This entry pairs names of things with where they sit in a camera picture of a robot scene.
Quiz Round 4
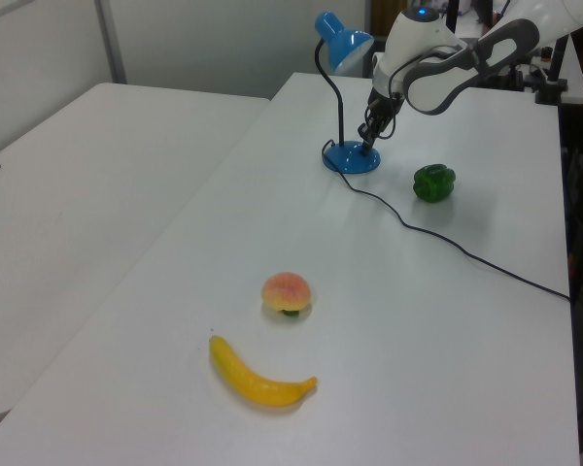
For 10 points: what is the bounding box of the yellow toy banana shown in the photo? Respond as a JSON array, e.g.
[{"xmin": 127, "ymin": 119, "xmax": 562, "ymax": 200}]
[{"xmin": 208, "ymin": 334, "xmax": 319, "ymax": 408}]

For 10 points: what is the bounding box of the black pole with table clamp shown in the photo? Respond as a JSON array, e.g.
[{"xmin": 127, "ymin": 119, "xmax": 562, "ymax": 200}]
[{"xmin": 534, "ymin": 33, "xmax": 573, "ymax": 107}]

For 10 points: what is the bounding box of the toy peach with leaf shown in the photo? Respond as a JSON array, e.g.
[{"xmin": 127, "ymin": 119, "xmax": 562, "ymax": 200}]
[{"xmin": 260, "ymin": 271, "xmax": 315, "ymax": 320}]

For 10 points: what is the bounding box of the green toy bell pepper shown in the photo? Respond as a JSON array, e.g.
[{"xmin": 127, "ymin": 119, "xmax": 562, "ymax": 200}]
[{"xmin": 412, "ymin": 163, "xmax": 457, "ymax": 204}]

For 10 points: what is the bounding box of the black lamp power cable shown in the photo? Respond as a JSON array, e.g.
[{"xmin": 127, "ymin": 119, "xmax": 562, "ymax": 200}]
[{"xmin": 321, "ymin": 139, "xmax": 571, "ymax": 303}]

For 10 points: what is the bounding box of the black equipment box with cables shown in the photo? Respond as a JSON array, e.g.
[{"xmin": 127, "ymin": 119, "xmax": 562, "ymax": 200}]
[{"xmin": 475, "ymin": 61, "xmax": 527, "ymax": 91}]

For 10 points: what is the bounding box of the blue desk lamp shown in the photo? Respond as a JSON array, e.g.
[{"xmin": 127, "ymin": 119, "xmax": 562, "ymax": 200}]
[{"xmin": 313, "ymin": 10, "xmax": 383, "ymax": 175}]

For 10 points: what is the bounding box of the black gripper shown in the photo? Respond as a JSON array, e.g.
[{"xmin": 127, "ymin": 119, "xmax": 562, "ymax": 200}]
[{"xmin": 357, "ymin": 88, "xmax": 402, "ymax": 156}]

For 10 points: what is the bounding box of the grey metal partition post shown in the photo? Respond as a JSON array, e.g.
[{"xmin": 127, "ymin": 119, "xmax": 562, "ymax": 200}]
[{"xmin": 94, "ymin": 0, "xmax": 128, "ymax": 85}]

